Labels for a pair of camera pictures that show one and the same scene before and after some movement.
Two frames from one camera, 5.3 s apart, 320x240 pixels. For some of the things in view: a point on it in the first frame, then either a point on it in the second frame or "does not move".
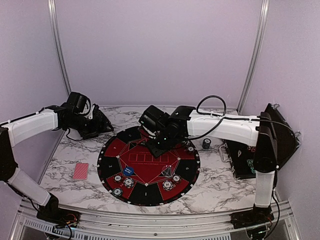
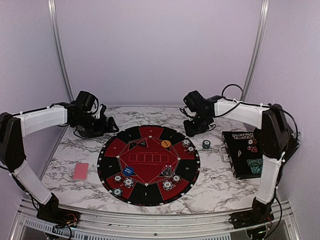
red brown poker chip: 176,178 does not move
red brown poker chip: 117,178 does not move
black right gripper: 155,151 → 190,132
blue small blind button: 128,171 does not move
